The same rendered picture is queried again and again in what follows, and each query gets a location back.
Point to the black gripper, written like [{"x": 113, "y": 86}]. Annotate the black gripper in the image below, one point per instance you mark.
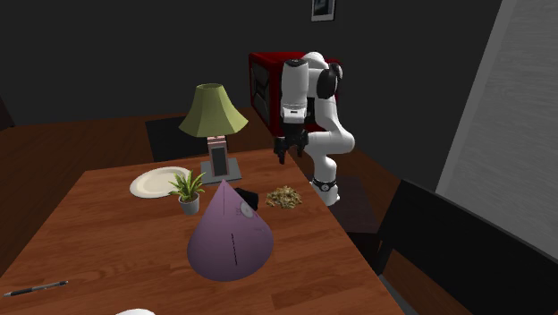
[{"x": 291, "y": 136}]

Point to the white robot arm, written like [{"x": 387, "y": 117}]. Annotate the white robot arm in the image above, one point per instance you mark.
[{"x": 324, "y": 148}]

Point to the brown crumbly pile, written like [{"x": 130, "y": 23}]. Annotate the brown crumbly pile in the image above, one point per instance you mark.
[{"x": 284, "y": 197}]

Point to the black object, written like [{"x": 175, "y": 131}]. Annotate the black object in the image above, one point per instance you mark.
[{"x": 249, "y": 197}]

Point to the red cabinet with dark panels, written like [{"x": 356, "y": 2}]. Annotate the red cabinet with dark panels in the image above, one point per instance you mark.
[{"x": 266, "y": 83}]

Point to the dark robot stand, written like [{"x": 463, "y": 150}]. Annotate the dark robot stand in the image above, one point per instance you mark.
[{"x": 355, "y": 209}]

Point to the table lamp with green shade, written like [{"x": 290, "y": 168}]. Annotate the table lamp with green shade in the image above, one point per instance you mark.
[{"x": 212, "y": 111}]

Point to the small potted green plant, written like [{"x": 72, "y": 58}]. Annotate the small potted green plant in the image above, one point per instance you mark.
[{"x": 188, "y": 192}]

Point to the purple cone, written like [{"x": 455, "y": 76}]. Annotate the purple cone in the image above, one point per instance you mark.
[{"x": 226, "y": 244}]

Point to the black chair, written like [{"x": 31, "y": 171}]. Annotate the black chair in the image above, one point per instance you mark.
[{"x": 170, "y": 139}]

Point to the white plate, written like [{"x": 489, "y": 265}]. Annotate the white plate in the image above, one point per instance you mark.
[{"x": 150, "y": 183}]

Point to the black bench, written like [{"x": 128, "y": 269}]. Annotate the black bench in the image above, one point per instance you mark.
[{"x": 457, "y": 244}]

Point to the wooden table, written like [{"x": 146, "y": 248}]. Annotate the wooden table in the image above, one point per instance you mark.
[{"x": 109, "y": 244}]

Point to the grey door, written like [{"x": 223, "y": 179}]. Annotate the grey door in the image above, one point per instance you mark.
[{"x": 510, "y": 122}]

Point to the white round object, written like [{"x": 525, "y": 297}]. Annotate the white round object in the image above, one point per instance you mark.
[{"x": 135, "y": 312}]

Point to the dark pen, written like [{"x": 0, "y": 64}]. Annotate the dark pen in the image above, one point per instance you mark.
[{"x": 35, "y": 289}]

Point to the framed wall picture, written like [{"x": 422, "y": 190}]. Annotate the framed wall picture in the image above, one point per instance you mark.
[{"x": 323, "y": 9}]

